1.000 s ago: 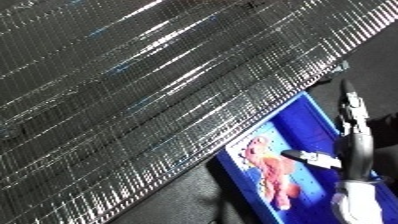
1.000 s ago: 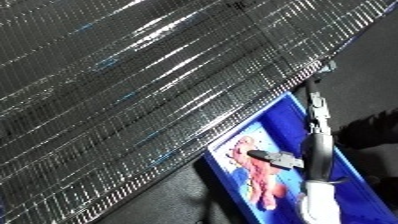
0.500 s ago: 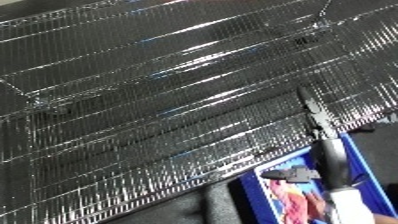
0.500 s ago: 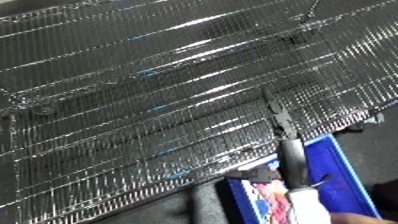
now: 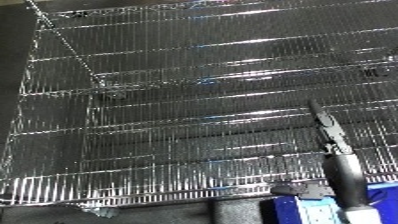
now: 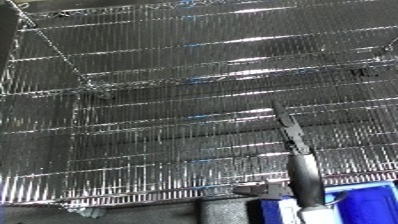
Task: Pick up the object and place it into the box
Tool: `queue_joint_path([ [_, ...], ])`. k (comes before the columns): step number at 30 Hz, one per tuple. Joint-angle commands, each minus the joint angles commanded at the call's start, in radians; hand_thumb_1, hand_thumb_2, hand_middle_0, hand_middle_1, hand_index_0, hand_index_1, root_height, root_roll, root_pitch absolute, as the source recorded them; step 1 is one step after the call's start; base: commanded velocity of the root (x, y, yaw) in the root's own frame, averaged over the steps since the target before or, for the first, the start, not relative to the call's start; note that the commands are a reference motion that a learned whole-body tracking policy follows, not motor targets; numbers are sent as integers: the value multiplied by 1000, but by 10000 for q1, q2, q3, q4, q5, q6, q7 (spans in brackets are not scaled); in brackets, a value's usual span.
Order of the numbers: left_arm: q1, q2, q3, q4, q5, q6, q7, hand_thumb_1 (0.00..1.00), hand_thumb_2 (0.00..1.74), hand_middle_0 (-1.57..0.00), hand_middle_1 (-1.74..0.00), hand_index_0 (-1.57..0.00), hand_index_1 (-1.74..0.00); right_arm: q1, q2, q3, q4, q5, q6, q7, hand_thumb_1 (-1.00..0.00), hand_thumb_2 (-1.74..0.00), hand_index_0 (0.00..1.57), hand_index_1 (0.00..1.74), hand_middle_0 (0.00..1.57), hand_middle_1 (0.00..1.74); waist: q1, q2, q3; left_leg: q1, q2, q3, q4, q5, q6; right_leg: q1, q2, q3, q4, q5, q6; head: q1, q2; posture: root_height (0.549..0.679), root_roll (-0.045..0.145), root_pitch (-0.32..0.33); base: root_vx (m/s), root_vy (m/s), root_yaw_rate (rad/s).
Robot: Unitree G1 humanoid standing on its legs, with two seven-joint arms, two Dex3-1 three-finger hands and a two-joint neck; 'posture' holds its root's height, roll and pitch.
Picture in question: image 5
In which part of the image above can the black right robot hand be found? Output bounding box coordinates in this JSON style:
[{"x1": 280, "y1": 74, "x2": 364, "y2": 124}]
[{"x1": 270, "y1": 98, "x2": 374, "y2": 209}]

